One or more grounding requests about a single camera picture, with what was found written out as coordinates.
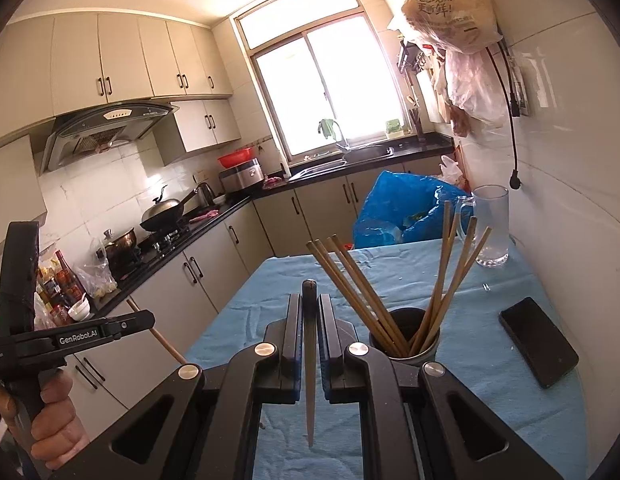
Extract metal cooking pot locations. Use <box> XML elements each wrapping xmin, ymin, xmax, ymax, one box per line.
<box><xmin>102</xmin><ymin>227</ymin><xmax>138</xmax><ymax>266</ymax></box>

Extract person's left hand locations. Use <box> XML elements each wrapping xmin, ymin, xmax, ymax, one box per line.
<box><xmin>0</xmin><ymin>369</ymin><xmax>92</xmax><ymax>477</ymax></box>

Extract black wok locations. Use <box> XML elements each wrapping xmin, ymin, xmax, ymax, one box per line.
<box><xmin>140</xmin><ymin>185</ymin><xmax>198</xmax><ymax>233</ymax></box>

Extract white plastic bag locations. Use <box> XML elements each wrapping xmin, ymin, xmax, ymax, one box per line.
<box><xmin>437</xmin><ymin>155</ymin><xmax>466</xmax><ymax>186</ymax></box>

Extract dark cylindrical chopstick holder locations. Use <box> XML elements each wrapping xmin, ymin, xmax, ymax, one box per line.
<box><xmin>368</xmin><ymin>307</ymin><xmax>441</xmax><ymax>367</ymax></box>

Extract silver countertop appliance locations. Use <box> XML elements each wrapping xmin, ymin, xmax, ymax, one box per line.
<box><xmin>219</xmin><ymin>159</ymin><xmax>265</xmax><ymax>193</ymax></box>

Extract grey range hood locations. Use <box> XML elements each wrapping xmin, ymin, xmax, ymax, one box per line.
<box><xmin>40</xmin><ymin>102</ymin><xmax>181</xmax><ymax>173</ymax></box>

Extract black hanging cable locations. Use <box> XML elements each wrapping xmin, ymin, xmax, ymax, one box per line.
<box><xmin>485</xmin><ymin>45</ymin><xmax>523</xmax><ymax>190</ymax></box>

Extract printed hanging plastic bag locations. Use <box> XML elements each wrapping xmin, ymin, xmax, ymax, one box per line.
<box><xmin>387</xmin><ymin>0</ymin><xmax>503</xmax><ymax>56</ymax></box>

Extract steel kitchen sink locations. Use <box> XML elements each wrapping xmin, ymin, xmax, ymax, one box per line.
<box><xmin>292</xmin><ymin>144</ymin><xmax>395</xmax><ymax>178</ymax></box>

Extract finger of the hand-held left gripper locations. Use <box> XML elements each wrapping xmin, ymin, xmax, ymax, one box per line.
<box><xmin>101</xmin><ymin>309</ymin><xmax>157</xmax><ymax>338</ymax></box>

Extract clear glass mug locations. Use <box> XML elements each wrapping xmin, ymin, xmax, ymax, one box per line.
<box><xmin>457</xmin><ymin>185</ymin><xmax>511</xmax><ymax>268</ymax></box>

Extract black smartphone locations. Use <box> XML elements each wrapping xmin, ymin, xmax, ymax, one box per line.
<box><xmin>499</xmin><ymin>296</ymin><xmax>580</xmax><ymax>389</ymax></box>

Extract bunch of wooden chopsticks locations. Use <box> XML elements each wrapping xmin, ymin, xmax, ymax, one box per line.
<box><xmin>306</xmin><ymin>201</ymin><xmax>492</xmax><ymax>358</ymax></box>

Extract beige lower kitchen cabinets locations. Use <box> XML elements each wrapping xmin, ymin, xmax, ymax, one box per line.
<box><xmin>62</xmin><ymin>152</ymin><xmax>456</xmax><ymax>411</ymax></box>

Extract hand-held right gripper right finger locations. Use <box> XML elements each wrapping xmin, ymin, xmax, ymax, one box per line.
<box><xmin>316</xmin><ymin>294</ymin><xmax>566</xmax><ymax>480</ymax></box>

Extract kitchen window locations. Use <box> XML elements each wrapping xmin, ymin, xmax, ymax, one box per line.
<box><xmin>234</xmin><ymin>0</ymin><xmax>416</xmax><ymax>163</ymax></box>

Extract wall knife rack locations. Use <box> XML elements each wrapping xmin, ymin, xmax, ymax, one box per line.
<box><xmin>397</xmin><ymin>40</ymin><xmax>431</xmax><ymax>76</ymax></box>

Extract light blue tablecloth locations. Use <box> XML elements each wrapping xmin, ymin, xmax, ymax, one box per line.
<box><xmin>182</xmin><ymin>240</ymin><xmax>596</xmax><ymax>480</ymax></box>

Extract red plastic basin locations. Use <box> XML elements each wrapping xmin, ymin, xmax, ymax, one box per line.
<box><xmin>218</xmin><ymin>147</ymin><xmax>257</xmax><ymax>170</ymax></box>

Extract blue plastic bag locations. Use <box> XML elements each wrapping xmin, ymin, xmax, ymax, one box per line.
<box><xmin>352</xmin><ymin>170</ymin><xmax>473</xmax><ymax>250</ymax></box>

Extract pale hanging plastic bags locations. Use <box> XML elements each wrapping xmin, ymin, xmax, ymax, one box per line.
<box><xmin>432</xmin><ymin>47</ymin><xmax>508</xmax><ymax>136</ymax></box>

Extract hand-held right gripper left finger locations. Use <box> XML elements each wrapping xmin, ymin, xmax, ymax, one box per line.
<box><xmin>52</xmin><ymin>292</ymin><xmax>307</xmax><ymax>480</ymax></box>

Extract condiment bottles and white bowl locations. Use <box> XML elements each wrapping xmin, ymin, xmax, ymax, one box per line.
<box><xmin>34</xmin><ymin>250</ymin><xmax>91</xmax><ymax>326</ymax></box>

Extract clear plastic bag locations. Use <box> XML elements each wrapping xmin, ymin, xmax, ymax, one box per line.
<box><xmin>87</xmin><ymin>237</ymin><xmax>118</xmax><ymax>298</ymax></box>

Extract beige kitchen cabinets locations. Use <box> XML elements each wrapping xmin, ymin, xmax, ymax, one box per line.
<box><xmin>0</xmin><ymin>12</ymin><xmax>243</xmax><ymax>251</ymax></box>
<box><xmin>62</xmin><ymin>152</ymin><xmax>456</xmax><ymax>411</ymax></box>

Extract beige upper kitchen cabinets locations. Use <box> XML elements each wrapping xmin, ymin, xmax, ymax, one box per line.
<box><xmin>0</xmin><ymin>12</ymin><xmax>243</xmax><ymax>251</ymax></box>

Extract brown wooden chopstick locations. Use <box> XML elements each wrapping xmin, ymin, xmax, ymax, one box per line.
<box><xmin>302</xmin><ymin>280</ymin><xmax>319</xmax><ymax>448</ymax></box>
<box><xmin>126</xmin><ymin>299</ymin><xmax>188</xmax><ymax>366</ymax></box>

